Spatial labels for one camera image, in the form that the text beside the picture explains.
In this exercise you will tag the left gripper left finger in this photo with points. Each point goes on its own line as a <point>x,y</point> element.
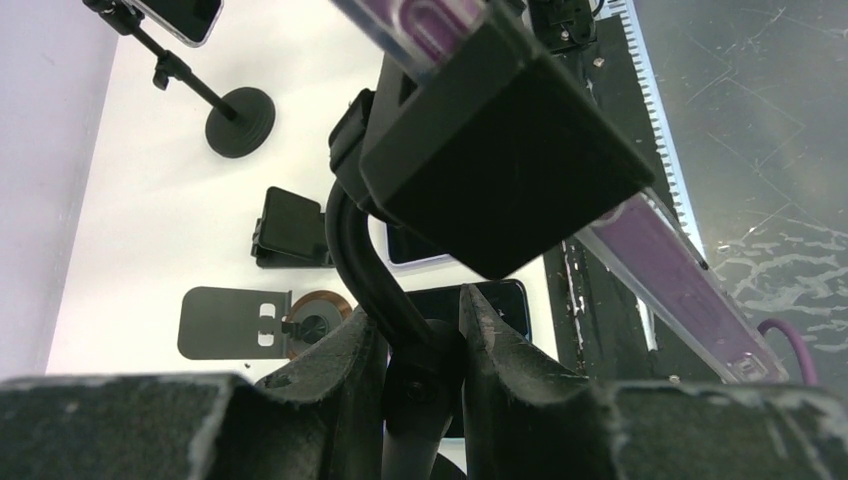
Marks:
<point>317,417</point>

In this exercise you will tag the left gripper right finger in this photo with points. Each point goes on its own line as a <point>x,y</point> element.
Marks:
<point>629,430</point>

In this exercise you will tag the phone stand brown round base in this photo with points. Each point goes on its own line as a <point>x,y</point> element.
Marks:
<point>237,324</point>

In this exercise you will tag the black phone dark case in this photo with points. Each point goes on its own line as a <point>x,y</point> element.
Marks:
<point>441,305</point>

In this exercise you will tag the phone with white case centre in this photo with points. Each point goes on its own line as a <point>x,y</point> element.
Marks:
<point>405,249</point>

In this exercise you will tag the phone with white case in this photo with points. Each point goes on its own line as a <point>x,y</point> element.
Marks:
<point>191,21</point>
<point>405,249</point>

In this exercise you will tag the black folding phone stand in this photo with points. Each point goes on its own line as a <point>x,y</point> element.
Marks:
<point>290,233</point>

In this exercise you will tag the black phone stand right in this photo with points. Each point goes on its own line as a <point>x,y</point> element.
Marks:
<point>238,123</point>

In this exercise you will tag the phone with white case right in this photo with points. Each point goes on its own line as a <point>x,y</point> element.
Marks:
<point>191,21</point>

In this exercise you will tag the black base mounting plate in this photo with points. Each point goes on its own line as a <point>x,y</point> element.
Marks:
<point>600,328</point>

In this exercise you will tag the white slotted cable duct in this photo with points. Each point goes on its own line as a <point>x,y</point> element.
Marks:
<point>637,48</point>

